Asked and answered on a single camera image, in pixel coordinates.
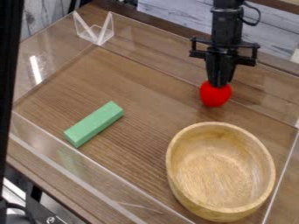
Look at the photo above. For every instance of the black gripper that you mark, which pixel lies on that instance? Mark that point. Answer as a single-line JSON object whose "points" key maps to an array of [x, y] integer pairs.
{"points": [[231, 58]]}

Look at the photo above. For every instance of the red toy strawberry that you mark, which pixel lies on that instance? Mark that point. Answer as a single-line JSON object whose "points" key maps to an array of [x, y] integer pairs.
{"points": [[213, 96]]}

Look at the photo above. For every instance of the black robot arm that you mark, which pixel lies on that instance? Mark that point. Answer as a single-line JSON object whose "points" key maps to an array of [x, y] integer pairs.
{"points": [[227, 26]]}

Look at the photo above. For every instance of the green rectangular block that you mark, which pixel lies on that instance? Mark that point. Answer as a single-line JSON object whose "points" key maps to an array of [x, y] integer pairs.
{"points": [[93, 123]]}

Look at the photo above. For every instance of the wooden bowl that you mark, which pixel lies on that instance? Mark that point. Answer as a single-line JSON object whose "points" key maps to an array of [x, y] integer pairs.
{"points": [[220, 171]]}

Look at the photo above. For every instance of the clear acrylic corner bracket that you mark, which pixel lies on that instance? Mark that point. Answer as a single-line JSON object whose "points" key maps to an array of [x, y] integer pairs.
{"points": [[95, 34]]}

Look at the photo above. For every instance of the clear acrylic tray wall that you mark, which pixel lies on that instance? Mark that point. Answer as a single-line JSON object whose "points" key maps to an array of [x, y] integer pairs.
{"points": [[111, 180]]}

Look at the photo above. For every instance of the black table leg bracket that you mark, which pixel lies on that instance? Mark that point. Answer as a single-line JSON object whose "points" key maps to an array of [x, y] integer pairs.
{"points": [[21, 206]]}

